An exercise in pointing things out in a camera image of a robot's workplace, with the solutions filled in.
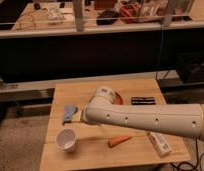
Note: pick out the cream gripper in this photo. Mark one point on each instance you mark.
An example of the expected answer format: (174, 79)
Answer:
(77, 117)

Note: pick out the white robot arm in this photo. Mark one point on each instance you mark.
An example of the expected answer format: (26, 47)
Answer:
(185, 120)

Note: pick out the blue cloth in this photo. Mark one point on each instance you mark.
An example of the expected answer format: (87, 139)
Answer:
(69, 111)

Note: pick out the orange bowl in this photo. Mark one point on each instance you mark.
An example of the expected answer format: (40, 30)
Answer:
(118, 99)

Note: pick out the orange carrot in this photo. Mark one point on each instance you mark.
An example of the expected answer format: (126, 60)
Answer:
(117, 140)

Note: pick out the black rectangular block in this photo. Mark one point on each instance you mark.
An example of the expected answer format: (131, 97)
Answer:
(143, 101)

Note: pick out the white rectangular carton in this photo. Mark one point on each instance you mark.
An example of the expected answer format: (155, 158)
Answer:
(160, 144)

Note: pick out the black cap on shelf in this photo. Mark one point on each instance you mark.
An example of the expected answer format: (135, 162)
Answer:
(107, 17)

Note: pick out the red object on shelf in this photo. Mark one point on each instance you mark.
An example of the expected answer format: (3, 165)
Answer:
(129, 14)

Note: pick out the grey vertical post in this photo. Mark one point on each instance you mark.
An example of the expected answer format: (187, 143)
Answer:
(78, 15)

